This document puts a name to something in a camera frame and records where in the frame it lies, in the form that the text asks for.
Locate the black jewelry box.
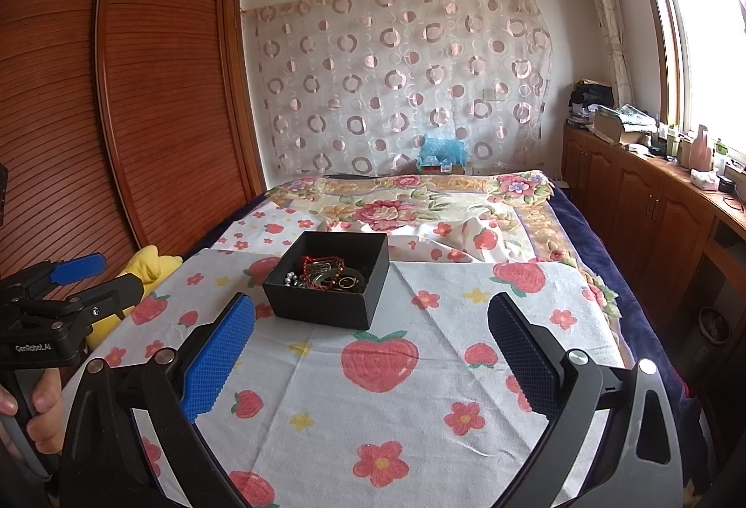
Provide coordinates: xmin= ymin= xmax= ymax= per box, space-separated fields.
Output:
xmin=262 ymin=231 xmax=390 ymax=331

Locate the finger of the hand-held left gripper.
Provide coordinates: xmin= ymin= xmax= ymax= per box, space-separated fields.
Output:
xmin=64 ymin=275 xmax=145 ymax=319
xmin=0 ymin=253 xmax=107 ymax=292

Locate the person's left hand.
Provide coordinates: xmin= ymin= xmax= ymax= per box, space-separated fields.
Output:
xmin=0 ymin=367 xmax=64 ymax=455

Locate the strawberry printed white cloth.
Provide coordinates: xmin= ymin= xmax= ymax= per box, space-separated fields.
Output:
xmin=61 ymin=193 xmax=627 ymax=508

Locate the window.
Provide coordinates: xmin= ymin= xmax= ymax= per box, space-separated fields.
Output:
xmin=621 ymin=0 xmax=746 ymax=182

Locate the dark clothes pile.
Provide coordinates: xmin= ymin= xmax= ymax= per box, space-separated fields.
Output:
xmin=568 ymin=79 xmax=615 ymax=121

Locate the cream window curtain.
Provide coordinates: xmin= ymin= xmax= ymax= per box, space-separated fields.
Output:
xmin=568 ymin=0 xmax=635 ymax=106

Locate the round dark basket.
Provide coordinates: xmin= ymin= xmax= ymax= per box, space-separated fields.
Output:
xmin=696 ymin=306 xmax=732 ymax=354

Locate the blue gift bag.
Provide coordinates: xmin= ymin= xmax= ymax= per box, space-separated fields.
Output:
xmin=418 ymin=133 xmax=470 ymax=167

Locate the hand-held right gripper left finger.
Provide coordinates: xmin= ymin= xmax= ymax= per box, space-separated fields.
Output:
xmin=58 ymin=291 xmax=257 ymax=508

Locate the wooden slatted wardrobe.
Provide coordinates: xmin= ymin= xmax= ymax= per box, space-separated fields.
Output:
xmin=0 ymin=0 xmax=266 ymax=346

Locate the floral blanket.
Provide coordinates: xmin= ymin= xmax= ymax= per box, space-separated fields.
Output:
xmin=265 ymin=171 xmax=624 ymax=322

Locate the wooden side cabinet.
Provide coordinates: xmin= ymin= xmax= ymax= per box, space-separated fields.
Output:
xmin=561 ymin=120 xmax=746 ymax=427

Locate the silver wavy hairpin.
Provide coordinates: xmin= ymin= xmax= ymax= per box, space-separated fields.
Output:
xmin=300 ymin=258 xmax=342 ymax=292

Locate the yellow plush toy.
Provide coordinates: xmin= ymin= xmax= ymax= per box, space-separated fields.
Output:
xmin=87 ymin=245 xmax=184 ymax=351

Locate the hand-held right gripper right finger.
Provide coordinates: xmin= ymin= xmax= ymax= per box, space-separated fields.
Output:
xmin=487 ymin=291 xmax=685 ymax=508

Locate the circle patterned sheer curtain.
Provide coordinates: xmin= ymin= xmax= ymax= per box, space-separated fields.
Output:
xmin=242 ymin=0 xmax=554 ymax=179

